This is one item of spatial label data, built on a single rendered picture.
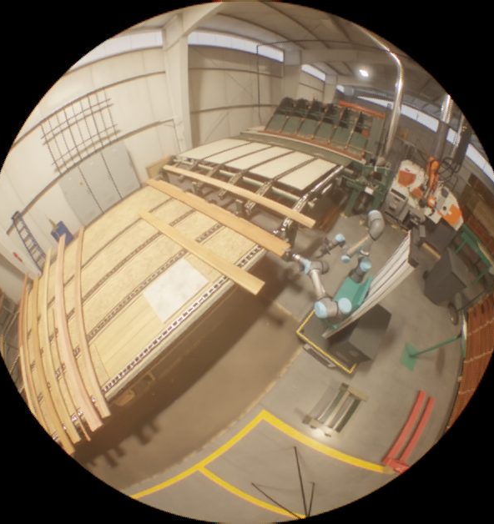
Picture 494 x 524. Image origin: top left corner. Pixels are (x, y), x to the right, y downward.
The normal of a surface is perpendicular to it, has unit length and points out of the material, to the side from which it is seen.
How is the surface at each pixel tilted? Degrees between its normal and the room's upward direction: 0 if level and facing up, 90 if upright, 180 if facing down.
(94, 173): 90
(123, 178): 90
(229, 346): 0
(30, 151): 87
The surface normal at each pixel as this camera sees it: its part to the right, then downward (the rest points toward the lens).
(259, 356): -0.04, -0.60
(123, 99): 0.72, 0.52
